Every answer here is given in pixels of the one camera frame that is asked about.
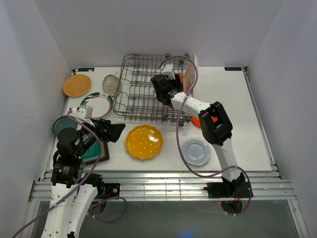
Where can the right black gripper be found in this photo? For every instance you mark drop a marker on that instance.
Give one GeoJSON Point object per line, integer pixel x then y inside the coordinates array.
{"type": "Point", "coordinates": [176, 83]}

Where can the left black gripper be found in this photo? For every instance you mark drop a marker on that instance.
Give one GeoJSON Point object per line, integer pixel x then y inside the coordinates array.
{"type": "Point", "coordinates": [113, 130]}

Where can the orange round plate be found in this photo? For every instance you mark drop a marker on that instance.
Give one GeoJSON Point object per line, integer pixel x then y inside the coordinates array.
{"type": "Point", "coordinates": [180, 81]}
{"type": "Point", "coordinates": [196, 121]}

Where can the white rectangular plate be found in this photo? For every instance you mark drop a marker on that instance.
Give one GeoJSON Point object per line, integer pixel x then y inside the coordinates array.
{"type": "Point", "coordinates": [190, 74]}

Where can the yellow dotted scalloped plate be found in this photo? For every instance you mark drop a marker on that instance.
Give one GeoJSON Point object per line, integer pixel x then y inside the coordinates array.
{"type": "Point", "coordinates": [144, 142]}

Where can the light blue scalloped plate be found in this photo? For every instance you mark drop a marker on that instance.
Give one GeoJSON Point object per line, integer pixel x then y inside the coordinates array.
{"type": "Point", "coordinates": [196, 152]}

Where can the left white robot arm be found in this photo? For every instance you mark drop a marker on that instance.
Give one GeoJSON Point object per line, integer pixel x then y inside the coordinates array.
{"type": "Point", "coordinates": [72, 192]}

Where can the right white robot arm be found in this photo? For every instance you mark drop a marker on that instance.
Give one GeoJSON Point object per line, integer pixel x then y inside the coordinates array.
{"type": "Point", "coordinates": [216, 129]}

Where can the white plate green rim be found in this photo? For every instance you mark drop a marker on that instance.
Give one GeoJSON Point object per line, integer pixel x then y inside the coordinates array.
{"type": "Point", "coordinates": [101, 103]}

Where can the speckled beige small plate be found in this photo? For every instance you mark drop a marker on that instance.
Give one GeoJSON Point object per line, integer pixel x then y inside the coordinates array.
{"type": "Point", "coordinates": [112, 85]}

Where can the dark teal round plate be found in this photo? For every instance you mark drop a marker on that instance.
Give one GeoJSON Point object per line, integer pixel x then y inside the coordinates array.
{"type": "Point", "coordinates": [62, 123]}

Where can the woven bamboo round plate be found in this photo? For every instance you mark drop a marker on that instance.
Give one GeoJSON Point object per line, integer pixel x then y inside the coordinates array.
{"type": "Point", "coordinates": [77, 85]}

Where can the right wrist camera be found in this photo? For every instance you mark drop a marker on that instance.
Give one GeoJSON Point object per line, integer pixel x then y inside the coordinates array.
{"type": "Point", "coordinates": [168, 71]}

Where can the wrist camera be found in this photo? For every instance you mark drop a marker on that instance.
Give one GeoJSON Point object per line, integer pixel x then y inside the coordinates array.
{"type": "Point", "coordinates": [82, 114]}
{"type": "Point", "coordinates": [168, 71]}

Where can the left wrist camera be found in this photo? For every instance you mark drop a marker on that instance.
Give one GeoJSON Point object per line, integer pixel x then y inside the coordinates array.
{"type": "Point", "coordinates": [82, 114]}

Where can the grey wire dish rack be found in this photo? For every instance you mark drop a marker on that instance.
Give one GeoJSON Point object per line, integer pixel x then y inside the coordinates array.
{"type": "Point", "coordinates": [135, 97]}

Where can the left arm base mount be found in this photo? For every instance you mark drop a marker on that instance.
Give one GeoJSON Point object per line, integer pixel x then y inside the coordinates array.
{"type": "Point", "coordinates": [108, 190]}

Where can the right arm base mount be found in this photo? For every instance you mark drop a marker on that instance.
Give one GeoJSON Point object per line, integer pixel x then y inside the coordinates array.
{"type": "Point", "coordinates": [223, 190]}

